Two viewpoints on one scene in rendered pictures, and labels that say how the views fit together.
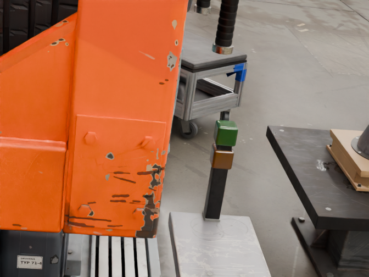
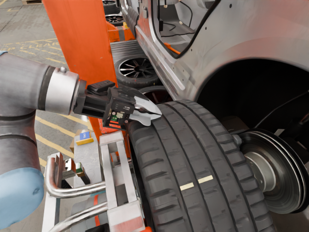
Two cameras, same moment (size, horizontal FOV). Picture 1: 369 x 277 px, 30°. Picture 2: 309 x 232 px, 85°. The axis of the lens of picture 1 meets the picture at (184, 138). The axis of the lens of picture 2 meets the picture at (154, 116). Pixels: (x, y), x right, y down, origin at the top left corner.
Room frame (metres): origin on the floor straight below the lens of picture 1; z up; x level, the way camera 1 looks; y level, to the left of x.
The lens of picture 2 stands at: (1.75, 0.27, 1.50)
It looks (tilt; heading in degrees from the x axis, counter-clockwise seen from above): 45 degrees down; 171
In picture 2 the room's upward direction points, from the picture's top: straight up
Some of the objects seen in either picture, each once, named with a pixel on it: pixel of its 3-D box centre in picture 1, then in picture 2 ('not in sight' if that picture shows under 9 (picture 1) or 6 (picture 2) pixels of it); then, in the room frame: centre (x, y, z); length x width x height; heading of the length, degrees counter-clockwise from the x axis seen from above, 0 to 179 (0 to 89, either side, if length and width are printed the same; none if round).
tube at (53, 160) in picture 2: not in sight; (75, 166); (1.47, 0.07, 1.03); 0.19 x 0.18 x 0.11; 99
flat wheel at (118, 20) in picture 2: not in sight; (114, 24); (-2.05, 0.05, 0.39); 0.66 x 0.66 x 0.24
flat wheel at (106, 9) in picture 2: not in sight; (106, 7); (-3.48, -0.16, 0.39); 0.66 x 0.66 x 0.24
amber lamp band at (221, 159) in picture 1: (221, 156); (80, 171); (1.23, -0.08, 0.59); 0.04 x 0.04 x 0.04; 9
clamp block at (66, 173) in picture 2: not in sight; (60, 170); (1.41, -0.02, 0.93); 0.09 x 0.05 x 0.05; 99
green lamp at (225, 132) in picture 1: (225, 133); (77, 167); (1.23, -0.08, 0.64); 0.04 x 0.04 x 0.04; 9
